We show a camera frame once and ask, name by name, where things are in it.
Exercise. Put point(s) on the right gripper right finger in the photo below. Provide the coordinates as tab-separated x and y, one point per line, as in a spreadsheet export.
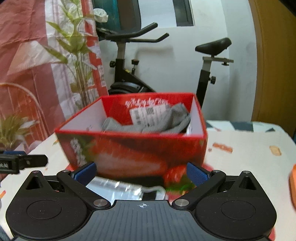
205	182

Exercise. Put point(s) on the silver drawstring pouch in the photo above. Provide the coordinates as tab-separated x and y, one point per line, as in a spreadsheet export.
117	190

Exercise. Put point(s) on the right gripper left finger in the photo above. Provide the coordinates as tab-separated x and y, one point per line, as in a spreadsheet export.
77	181

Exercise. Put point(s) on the red cartoon table mat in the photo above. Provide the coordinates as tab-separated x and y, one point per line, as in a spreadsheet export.
175	182

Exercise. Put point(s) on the orange plastic dish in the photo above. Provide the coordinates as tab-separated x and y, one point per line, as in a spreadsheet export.
292	183

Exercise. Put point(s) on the grey knitted cloth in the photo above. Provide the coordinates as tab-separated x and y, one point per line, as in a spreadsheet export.
164	119

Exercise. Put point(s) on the red patterned curtain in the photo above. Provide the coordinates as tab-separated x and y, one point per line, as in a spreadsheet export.
51	68

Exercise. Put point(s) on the red strawberry cardboard box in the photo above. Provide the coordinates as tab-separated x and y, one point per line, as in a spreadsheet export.
119	155

